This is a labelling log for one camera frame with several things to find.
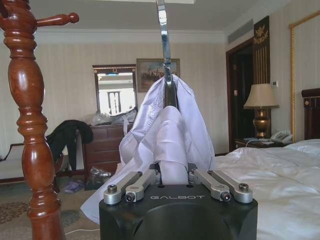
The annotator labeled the dark wooden nightstand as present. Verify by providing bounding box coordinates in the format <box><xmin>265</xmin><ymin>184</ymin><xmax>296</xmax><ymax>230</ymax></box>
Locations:
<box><xmin>234</xmin><ymin>137</ymin><xmax>294</xmax><ymax>152</ymax></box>

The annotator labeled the dark wooden headboard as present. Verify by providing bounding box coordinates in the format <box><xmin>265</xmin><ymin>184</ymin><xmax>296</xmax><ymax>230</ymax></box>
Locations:
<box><xmin>300</xmin><ymin>87</ymin><xmax>320</xmax><ymax>141</ymax></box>

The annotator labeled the dark wooden door frame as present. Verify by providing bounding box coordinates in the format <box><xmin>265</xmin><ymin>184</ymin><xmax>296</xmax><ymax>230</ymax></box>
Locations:
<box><xmin>225</xmin><ymin>44</ymin><xmax>255</xmax><ymax>155</ymax></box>

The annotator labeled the gold wall moulding frame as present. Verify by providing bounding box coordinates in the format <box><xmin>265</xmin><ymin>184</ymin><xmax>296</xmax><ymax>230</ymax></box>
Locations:
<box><xmin>288</xmin><ymin>9</ymin><xmax>320</xmax><ymax>141</ymax></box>

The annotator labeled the black garment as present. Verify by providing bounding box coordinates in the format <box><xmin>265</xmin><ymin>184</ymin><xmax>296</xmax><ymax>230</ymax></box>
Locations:
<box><xmin>45</xmin><ymin>119</ymin><xmax>94</xmax><ymax>172</ymax></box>

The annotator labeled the brass table lamp beige shade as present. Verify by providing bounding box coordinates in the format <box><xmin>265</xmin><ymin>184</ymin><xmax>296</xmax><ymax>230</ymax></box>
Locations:
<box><xmin>243</xmin><ymin>83</ymin><xmax>281</xmax><ymax>139</ymax></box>

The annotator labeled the dark gold-ornament wall panel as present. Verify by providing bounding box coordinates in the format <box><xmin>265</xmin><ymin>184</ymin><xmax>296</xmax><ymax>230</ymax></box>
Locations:
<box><xmin>253</xmin><ymin>15</ymin><xmax>271</xmax><ymax>85</ymax></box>

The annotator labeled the dark-framed wall mirror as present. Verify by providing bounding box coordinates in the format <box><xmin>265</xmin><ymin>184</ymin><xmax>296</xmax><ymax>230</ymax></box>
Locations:
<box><xmin>92</xmin><ymin>64</ymin><xmax>139</xmax><ymax>117</ymax></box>

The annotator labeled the white desk telephone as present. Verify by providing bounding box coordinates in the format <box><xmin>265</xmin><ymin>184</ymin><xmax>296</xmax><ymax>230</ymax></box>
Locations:
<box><xmin>269</xmin><ymin>129</ymin><xmax>294</xmax><ymax>144</ymax></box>

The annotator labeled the bed with white duvet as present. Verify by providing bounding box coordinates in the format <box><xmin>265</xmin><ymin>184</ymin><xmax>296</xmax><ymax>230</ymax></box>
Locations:
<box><xmin>214</xmin><ymin>139</ymin><xmax>320</xmax><ymax>240</ymax></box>

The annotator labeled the chrome metal hanger hook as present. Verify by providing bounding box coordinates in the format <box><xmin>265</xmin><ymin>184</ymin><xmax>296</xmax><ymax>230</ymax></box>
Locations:
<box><xmin>155</xmin><ymin>0</ymin><xmax>179</xmax><ymax>109</ymax></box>

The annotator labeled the turned wooden coat stand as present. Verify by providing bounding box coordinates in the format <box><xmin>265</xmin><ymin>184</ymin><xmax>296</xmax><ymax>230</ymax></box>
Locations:
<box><xmin>0</xmin><ymin>0</ymin><xmax>80</xmax><ymax>240</ymax></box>

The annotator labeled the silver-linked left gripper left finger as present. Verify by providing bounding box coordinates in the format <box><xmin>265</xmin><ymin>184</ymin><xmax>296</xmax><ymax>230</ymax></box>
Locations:
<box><xmin>103</xmin><ymin>168</ymin><xmax>161</xmax><ymax>206</ymax></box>

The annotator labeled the dark wooden upholstered chair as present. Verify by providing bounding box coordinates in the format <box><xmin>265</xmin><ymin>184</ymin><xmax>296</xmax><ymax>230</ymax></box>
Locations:
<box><xmin>0</xmin><ymin>141</ymin><xmax>71</xmax><ymax>194</ymax></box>

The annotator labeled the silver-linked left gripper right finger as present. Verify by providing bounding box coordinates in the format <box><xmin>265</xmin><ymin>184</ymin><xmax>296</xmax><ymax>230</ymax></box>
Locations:
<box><xmin>187</xmin><ymin>168</ymin><xmax>254</xmax><ymax>205</ymax></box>

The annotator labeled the purple cloth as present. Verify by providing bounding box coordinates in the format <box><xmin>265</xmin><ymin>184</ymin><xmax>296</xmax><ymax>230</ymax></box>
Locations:
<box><xmin>64</xmin><ymin>179</ymin><xmax>86</xmax><ymax>194</ymax></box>

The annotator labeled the framed landscape painting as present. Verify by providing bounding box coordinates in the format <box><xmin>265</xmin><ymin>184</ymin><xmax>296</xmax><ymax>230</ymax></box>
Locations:
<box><xmin>135</xmin><ymin>57</ymin><xmax>181</xmax><ymax>94</ymax></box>

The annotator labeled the dark plastic bag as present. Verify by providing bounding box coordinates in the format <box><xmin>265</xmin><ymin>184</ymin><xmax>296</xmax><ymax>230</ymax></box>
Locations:
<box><xmin>84</xmin><ymin>165</ymin><xmax>114</xmax><ymax>191</ymax></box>

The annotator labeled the white pillow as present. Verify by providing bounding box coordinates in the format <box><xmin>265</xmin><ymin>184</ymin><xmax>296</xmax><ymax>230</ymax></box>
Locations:
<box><xmin>284</xmin><ymin>139</ymin><xmax>320</xmax><ymax>157</ymax></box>

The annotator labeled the white cable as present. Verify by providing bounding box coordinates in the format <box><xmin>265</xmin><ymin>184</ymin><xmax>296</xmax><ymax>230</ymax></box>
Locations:
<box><xmin>63</xmin><ymin>226</ymin><xmax>101</xmax><ymax>236</ymax></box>

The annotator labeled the white shirt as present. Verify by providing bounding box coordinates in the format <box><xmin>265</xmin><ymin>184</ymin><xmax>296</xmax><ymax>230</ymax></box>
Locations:
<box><xmin>80</xmin><ymin>74</ymin><xmax>217</xmax><ymax>225</ymax></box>

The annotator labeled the clear plastic bags pile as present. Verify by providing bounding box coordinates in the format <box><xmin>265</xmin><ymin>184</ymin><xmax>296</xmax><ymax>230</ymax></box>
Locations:
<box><xmin>85</xmin><ymin>109</ymin><xmax>138</xmax><ymax>126</ymax></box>

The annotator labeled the wall air vent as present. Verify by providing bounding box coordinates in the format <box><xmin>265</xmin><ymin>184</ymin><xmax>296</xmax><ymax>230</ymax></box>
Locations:
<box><xmin>226</xmin><ymin>18</ymin><xmax>254</xmax><ymax>45</ymax></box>

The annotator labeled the dark wooden dresser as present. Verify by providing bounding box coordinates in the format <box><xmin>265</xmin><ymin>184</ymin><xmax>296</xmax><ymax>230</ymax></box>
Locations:
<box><xmin>81</xmin><ymin>123</ymin><xmax>135</xmax><ymax>185</ymax></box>

